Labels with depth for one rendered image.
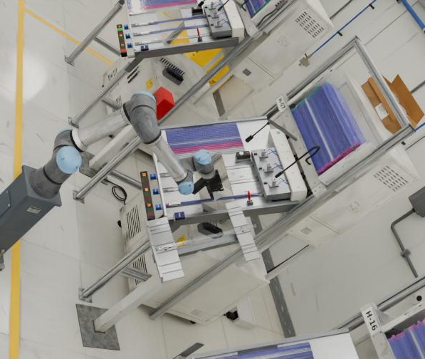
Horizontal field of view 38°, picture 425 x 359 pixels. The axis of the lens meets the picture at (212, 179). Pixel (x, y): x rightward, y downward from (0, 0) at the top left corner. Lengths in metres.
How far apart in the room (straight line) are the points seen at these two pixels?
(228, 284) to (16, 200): 1.43
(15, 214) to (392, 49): 3.58
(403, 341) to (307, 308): 2.30
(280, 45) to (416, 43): 1.40
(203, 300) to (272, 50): 1.79
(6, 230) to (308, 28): 2.46
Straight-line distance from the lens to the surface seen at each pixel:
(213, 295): 3.85
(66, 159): 2.83
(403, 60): 5.39
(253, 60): 4.45
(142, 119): 2.72
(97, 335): 3.50
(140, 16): 4.59
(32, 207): 2.99
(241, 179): 3.38
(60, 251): 3.67
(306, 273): 5.03
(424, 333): 2.67
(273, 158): 3.44
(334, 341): 2.87
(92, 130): 2.90
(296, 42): 4.46
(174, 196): 3.29
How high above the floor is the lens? 2.35
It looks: 25 degrees down
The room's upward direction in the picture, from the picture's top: 51 degrees clockwise
